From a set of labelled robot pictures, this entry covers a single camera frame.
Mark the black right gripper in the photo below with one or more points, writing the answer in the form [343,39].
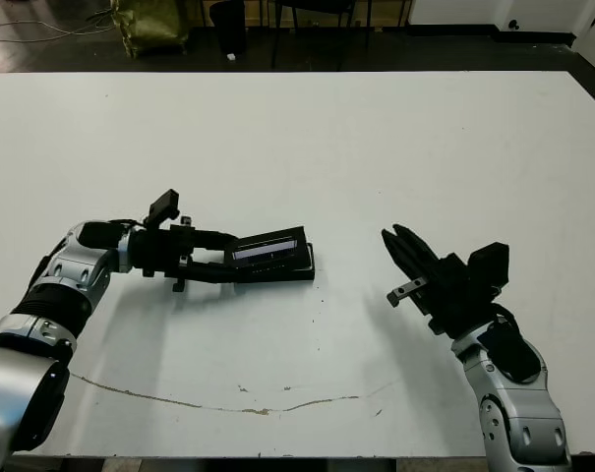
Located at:
[454,295]

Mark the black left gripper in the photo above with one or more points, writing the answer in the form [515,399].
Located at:
[159,253]

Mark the black glossy box lid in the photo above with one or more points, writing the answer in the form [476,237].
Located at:
[267,246]

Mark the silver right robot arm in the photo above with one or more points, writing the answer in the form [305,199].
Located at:
[518,403]

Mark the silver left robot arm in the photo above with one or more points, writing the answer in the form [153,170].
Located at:
[41,319]

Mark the black box white foam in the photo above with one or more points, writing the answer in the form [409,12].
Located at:
[287,275]

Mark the black upright case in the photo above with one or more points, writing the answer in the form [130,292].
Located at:
[229,27]

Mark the yellow-green bag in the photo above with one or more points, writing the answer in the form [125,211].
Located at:
[152,24]

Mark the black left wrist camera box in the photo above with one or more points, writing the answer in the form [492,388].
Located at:
[164,209]

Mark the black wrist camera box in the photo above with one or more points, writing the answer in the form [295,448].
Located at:
[489,268]
[164,209]

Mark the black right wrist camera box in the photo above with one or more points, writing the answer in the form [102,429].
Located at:
[489,268]

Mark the black round wall fitting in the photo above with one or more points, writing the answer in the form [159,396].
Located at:
[514,24]

